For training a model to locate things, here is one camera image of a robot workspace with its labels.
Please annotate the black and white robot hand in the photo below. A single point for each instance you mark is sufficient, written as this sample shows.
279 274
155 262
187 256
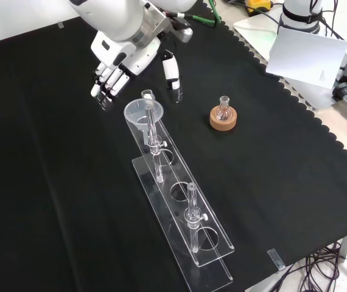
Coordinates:
131 57

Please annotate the clear plastic funnel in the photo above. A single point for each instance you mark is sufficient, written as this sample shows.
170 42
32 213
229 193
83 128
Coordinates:
134 115

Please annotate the clear acrylic funnel stand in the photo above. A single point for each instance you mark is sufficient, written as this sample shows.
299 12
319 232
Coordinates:
185 178

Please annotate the grey tape strip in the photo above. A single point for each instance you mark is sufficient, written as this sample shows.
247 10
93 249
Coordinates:
275 258
60 25

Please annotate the small round-bottom glass flask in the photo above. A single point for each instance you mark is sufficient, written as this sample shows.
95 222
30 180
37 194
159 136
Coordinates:
223 112

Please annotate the grey mounting plate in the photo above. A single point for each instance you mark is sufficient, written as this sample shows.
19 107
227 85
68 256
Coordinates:
252 36

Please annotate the yellow stop button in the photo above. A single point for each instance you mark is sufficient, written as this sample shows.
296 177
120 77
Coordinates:
258 4

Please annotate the black cloth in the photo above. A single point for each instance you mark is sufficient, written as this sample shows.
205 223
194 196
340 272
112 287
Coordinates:
70 182

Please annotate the pale board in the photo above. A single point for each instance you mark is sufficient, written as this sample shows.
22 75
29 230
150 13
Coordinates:
307 57

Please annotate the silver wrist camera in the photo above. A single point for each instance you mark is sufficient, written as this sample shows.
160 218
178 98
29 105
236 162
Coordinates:
185 34

